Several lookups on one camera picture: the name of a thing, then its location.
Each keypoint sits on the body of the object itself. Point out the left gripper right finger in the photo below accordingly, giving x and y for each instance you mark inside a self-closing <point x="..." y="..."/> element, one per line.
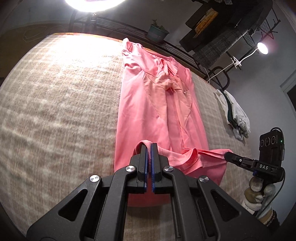
<point x="161" y="182"/>

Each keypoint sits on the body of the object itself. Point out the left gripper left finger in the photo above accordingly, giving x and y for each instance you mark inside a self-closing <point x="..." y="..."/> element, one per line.
<point x="138" y="182"/>

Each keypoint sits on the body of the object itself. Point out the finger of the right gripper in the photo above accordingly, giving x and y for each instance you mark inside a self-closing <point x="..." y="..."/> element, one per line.
<point x="242" y="162"/>

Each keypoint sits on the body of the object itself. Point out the pink t-shirt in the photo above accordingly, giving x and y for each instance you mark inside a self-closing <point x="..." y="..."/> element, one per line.
<point x="158" y="105"/>

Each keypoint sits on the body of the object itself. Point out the black metal clothes rack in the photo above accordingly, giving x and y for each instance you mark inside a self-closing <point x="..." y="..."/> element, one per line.
<point x="256" y="19"/>

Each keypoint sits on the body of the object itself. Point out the gloved right hand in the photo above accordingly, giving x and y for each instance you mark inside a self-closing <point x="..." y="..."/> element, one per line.
<point x="257" y="199"/>

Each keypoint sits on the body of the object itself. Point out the white folded garment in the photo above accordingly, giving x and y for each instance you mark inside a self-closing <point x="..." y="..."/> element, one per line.
<point x="239" y="115"/>

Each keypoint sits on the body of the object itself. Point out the plaid beige bed blanket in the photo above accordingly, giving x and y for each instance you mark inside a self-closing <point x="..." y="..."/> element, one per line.
<point x="59" y="108"/>

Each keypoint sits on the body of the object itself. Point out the grey plaid hanging coat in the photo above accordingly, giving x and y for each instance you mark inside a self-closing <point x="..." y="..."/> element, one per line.
<point x="211" y="52"/>

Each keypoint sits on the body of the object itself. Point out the white clip lamp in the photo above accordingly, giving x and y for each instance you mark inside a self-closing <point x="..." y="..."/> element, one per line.
<point x="260" y="47"/>

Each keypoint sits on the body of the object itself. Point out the potted plant green pot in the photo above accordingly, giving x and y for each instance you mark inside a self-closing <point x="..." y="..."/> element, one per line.
<point x="157" y="33"/>

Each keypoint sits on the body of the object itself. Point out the orange hanging garment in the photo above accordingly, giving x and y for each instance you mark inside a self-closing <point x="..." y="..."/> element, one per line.
<point x="205" y="21"/>

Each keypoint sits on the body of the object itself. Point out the black hanging coat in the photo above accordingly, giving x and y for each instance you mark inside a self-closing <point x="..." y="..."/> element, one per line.
<point x="230" y="14"/>

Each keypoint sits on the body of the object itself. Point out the black camera box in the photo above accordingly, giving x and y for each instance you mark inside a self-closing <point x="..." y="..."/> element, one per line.
<point x="272" y="147"/>

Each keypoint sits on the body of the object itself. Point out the ring light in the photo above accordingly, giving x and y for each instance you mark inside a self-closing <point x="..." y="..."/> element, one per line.
<point x="93" y="6"/>

